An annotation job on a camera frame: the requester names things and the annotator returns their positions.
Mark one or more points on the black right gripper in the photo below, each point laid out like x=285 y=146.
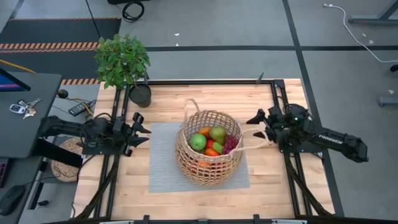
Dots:
x=275 y=123

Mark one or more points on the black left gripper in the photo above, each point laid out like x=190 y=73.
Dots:
x=126 y=133

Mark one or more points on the purple grape bunch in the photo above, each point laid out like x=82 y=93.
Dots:
x=230 y=143

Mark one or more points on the green pear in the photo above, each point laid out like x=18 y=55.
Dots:
x=217 y=133

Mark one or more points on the small red apple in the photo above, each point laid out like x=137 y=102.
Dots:
x=210 y=143

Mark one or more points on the orange and red peach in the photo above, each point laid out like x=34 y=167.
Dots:
x=204 y=131

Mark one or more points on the green apple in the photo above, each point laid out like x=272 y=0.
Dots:
x=198 y=142

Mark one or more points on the orange bell pepper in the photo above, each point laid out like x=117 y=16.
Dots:
x=203 y=164

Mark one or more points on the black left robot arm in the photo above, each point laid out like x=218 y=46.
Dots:
x=74 y=129

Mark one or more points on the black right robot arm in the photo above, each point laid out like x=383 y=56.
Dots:
x=329 y=137

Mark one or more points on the grey woven placemat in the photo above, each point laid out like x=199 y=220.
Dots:
x=161 y=174

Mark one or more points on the black power adapter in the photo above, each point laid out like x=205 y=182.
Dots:
x=77 y=109

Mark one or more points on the green potted plant, black pot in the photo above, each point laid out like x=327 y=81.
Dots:
x=121 y=62

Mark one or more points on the round woven trivet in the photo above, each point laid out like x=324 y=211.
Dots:
x=63 y=172

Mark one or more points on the black desk support bar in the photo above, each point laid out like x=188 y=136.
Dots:
x=56 y=152

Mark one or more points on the black round knob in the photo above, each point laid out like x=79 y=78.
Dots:
x=63 y=93

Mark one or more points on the silver key bunch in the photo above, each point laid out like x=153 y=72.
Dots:
x=31 y=107

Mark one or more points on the black desk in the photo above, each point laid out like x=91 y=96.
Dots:
x=25 y=137

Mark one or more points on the black car key fob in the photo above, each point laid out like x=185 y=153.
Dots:
x=17 y=109

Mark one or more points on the grey table foot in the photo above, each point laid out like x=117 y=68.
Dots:
x=388 y=101

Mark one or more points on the black hazard-striped floor mat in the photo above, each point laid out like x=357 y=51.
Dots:
x=56 y=31

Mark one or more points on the computer monitor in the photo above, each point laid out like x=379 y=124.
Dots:
x=9 y=84

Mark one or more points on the yellow rod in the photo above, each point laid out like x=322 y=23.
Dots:
x=17 y=66

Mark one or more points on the dark keyboard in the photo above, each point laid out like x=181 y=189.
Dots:
x=3 y=171

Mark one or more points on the black computer mouse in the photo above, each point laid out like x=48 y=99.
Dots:
x=11 y=199

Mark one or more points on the black caster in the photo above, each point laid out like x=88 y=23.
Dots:
x=395 y=68

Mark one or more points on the grey table leg base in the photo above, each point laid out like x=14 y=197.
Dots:
x=373 y=20

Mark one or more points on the black aluminium table frame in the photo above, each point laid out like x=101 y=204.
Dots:
x=202 y=82

